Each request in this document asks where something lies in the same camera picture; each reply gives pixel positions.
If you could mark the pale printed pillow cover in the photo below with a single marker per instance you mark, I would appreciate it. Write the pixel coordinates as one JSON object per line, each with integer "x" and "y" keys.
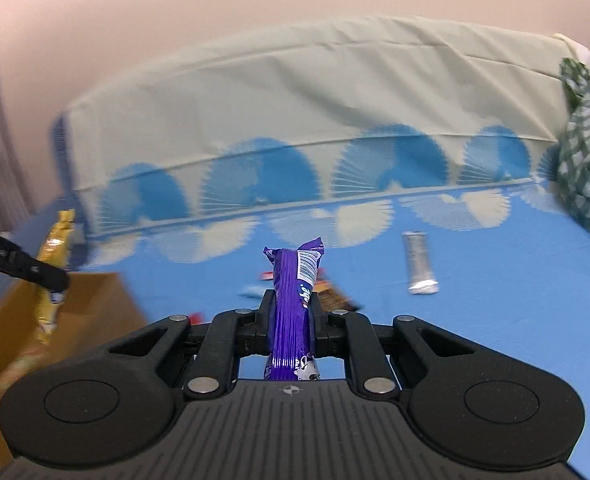
{"x": 325, "y": 110}

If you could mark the dark brown snack packet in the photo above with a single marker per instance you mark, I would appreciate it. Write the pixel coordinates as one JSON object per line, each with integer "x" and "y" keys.
{"x": 336, "y": 299}

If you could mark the blue printed bedsheet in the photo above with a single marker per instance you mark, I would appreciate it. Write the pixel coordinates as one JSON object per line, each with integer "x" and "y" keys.
{"x": 500, "y": 300}

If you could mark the yellow snack packet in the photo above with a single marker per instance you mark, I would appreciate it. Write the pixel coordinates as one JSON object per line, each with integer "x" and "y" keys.
{"x": 57, "y": 240}

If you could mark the small red snack packet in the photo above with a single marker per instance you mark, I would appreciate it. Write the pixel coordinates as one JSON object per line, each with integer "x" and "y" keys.
{"x": 266, "y": 275}
{"x": 195, "y": 316}

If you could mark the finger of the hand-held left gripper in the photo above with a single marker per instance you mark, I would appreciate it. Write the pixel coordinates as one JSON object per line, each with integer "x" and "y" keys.
{"x": 20, "y": 260}

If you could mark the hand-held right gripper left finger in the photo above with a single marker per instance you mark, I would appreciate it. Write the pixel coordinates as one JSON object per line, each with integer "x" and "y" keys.
{"x": 266, "y": 321}

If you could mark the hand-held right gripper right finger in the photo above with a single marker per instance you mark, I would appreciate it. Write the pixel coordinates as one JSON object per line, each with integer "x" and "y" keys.
{"x": 315, "y": 321}

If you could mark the brown cardboard box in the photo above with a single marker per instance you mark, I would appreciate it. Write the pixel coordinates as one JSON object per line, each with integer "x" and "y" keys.
{"x": 100, "y": 305}

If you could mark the dark blue cushion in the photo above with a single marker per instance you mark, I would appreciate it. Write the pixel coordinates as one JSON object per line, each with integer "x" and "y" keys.
{"x": 61, "y": 160}

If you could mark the green checked cloth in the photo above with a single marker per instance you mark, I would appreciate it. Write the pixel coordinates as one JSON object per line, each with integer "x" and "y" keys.
{"x": 587, "y": 160}

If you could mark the silver stick packet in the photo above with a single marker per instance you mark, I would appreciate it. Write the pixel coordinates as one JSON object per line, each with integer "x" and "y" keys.
{"x": 419, "y": 262}

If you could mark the purple snack bar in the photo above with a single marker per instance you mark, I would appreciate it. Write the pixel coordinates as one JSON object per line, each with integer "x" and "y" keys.
{"x": 290, "y": 310}

